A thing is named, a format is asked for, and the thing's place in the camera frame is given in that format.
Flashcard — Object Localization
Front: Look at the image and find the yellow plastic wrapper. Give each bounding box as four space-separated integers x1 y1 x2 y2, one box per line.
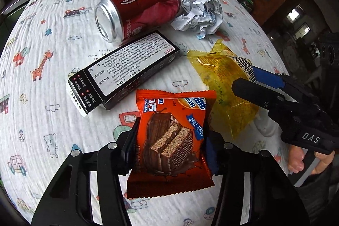
187 39 258 139

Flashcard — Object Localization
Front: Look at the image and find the white plastic cup lid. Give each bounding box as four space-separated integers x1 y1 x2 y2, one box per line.
253 108 282 138

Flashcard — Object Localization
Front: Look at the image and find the black white medicine box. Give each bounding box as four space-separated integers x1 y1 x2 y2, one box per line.
66 30 180 117

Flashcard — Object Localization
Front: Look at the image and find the white patterned table cloth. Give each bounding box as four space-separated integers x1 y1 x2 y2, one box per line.
1 0 288 225

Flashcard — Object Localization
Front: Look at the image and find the white paper ball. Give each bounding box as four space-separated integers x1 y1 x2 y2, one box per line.
171 0 224 40

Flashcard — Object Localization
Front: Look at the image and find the orange wafer snack packet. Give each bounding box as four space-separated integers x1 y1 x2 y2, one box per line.
126 89 217 198

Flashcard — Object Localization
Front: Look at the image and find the person right hand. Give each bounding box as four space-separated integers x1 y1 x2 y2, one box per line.
287 144 335 176

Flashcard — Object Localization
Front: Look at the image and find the red cola can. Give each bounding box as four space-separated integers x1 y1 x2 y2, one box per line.
94 0 181 45

